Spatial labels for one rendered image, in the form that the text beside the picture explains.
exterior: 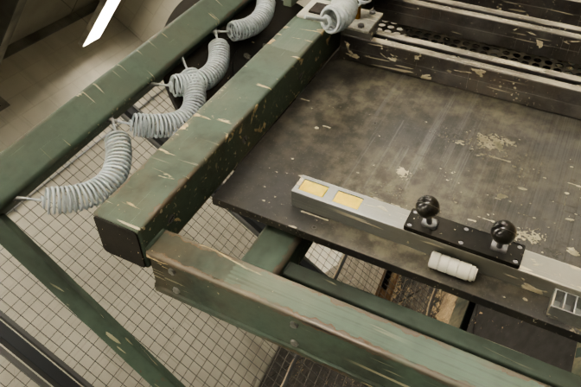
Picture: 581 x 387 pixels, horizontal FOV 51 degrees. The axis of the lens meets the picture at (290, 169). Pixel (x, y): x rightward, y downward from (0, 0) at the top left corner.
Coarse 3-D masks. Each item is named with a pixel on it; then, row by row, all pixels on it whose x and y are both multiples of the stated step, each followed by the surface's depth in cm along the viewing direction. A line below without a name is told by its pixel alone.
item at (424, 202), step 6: (420, 198) 97; (426, 198) 96; (432, 198) 96; (420, 204) 96; (426, 204) 95; (432, 204) 95; (438, 204) 96; (420, 210) 96; (426, 210) 95; (432, 210) 95; (438, 210) 96; (420, 216) 97; (426, 216) 96; (432, 216) 96; (426, 222) 106; (432, 222) 106; (432, 228) 106
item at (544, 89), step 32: (320, 0) 156; (352, 32) 149; (384, 32) 151; (384, 64) 150; (416, 64) 146; (448, 64) 142; (480, 64) 140; (512, 64) 139; (512, 96) 139; (544, 96) 136; (576, 96) 132
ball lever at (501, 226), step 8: (496, 224) 92; (504, 224) 92; (512, 224) 92; (496, 232) 92; (504, 232) 91; (512, 232) 91; (496, 240) 92; (504, 240) 92; (512, 240) 92; (496, 248) 102; (504, 248) 101
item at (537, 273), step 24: (336, 192) 114; (336, 216) 113; (360, 216) 110; (384, 216) 109; (408, 240) 108; (432, 240) 105; (480, 264) 103; (504, 264) 101; (528, 264) 101; (552, 264) 101; (528, 288) 102; (552, 288) 99; (576, 288) 97
